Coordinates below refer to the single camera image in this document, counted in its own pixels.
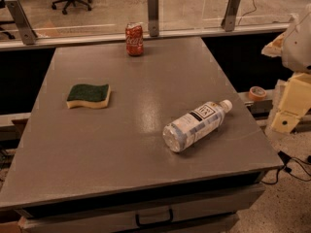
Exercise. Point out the green and yellow sponge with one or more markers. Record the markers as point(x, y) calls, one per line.
point(89, 96)

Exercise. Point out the metal bracket post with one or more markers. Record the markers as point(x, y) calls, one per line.
point(229, 20)
point(153, 24)
point(27, 34)

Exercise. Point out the roll of tan tape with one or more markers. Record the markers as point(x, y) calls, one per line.
point(257, 93)

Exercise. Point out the grey drawer with black handle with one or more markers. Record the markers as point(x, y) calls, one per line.
point(205, 212)

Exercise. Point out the red soda can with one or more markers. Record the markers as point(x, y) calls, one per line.
point(134, 39)

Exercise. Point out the right metal bracket post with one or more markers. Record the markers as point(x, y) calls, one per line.
point(229, 20)

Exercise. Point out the middle metal bracket post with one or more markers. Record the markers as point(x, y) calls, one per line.
point(153, 24)

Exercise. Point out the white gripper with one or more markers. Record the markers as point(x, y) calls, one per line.
point(298, 48)

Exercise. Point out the clear plastic water bottle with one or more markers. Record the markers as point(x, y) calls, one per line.
point(196, 124)

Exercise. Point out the left metal bracket post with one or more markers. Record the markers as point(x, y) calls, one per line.
point(27, 34)

